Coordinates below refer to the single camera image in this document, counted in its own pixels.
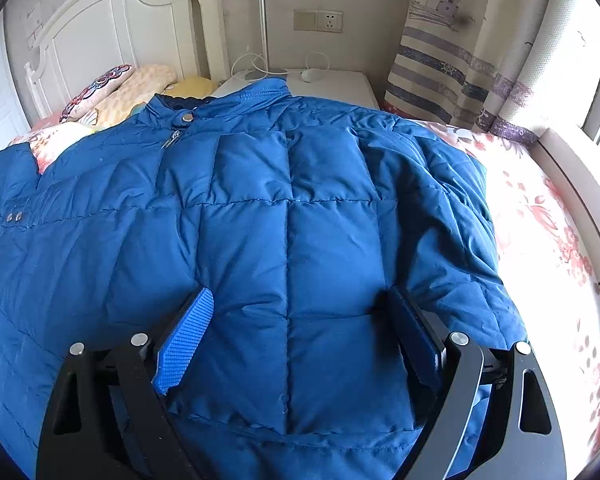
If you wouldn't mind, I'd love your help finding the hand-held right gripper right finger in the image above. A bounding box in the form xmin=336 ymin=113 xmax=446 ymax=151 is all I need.
xmin=385 ymin=287 xmax=568 ymax=480

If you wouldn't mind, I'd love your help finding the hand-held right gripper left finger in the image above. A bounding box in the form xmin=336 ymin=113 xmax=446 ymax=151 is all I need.
xmin=36 ymin=286 xmax=216 ymax=480

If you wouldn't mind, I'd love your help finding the blue puffer jacket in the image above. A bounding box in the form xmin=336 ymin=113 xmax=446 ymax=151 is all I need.
xmin=0 ymin=78 xmax=531 ymax=480

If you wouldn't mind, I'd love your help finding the floral bed sheet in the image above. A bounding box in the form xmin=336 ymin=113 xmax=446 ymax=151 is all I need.
xmin=7 ymin=102 xmax=600 ymax=461

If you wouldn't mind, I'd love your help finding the yellow pillow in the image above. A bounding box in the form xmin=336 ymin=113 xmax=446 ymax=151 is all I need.
xmin=167 ymin=76 xmax=216 ymax=101

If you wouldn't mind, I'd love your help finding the peach patterned pillow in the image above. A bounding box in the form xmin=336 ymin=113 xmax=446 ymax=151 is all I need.
xmin=87 ymin=64 xmax=180 ymax=128

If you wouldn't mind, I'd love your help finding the embroidered floral pillow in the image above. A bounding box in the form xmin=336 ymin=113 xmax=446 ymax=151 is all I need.
xmin=60 ymin=64 xmax=135 ymax=122

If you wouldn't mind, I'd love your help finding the white nightstand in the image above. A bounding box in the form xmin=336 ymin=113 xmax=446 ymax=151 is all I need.
xmin=212 ymin=67 xmax=381 ymax=111

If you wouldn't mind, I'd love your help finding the round lamp base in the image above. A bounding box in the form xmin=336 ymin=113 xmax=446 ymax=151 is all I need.
xmin=245 ymin=66 xmax=291 ymax=82

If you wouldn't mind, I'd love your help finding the striped printed curtain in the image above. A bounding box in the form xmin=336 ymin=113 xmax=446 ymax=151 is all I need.
xmin=384 ymin=0 xmax=561 ymax=143

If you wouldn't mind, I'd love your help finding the white wardrobe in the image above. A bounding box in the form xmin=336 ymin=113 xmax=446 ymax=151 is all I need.
xmin=0 ymin=10 xmax=31 ymax=161

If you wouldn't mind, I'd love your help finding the white wooden headboard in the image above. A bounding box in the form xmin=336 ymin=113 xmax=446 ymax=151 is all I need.
xmin=24 ymin=0 xmax=231 ymax=121

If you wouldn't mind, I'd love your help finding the white sheer curtain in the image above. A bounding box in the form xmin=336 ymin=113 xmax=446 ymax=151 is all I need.
xmin=520 ymin=0 xmax=600 ymax=142

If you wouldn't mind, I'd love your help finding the silver lamp pole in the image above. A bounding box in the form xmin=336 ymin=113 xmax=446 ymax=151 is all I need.
xmin=256 ymin=0 xmax=272 ymax=73

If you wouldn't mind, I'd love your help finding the white cable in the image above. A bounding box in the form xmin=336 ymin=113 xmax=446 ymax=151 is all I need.
xmin=230 ymin=52 xmax=268 ymax=81

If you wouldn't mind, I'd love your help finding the beige wall socket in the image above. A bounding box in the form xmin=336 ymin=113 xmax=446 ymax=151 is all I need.
xmin=293 ymin=8 xmax=344 ymax=33

